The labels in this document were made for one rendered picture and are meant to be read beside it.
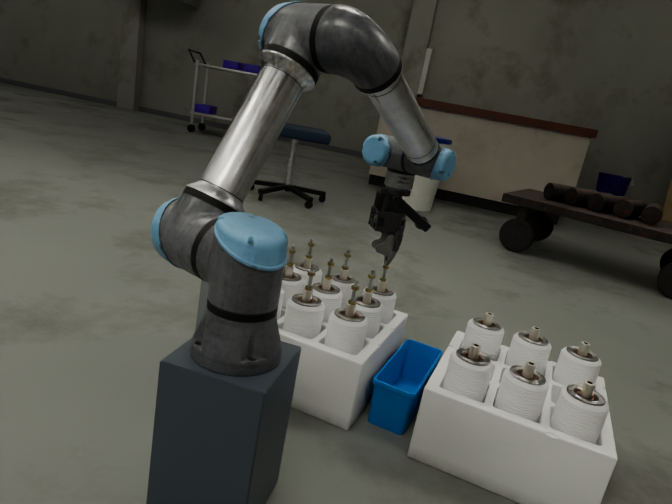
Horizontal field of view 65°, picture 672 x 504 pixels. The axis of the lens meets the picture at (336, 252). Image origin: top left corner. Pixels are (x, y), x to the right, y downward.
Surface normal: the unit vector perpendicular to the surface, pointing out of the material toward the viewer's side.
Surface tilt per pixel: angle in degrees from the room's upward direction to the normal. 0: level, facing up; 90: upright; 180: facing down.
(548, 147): 90
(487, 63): 90
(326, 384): 90
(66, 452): 0
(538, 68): 90
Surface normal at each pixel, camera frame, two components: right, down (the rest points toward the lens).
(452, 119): -0.25, 0.22
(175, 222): -0.47, -0.34
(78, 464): 0.18, -0.95
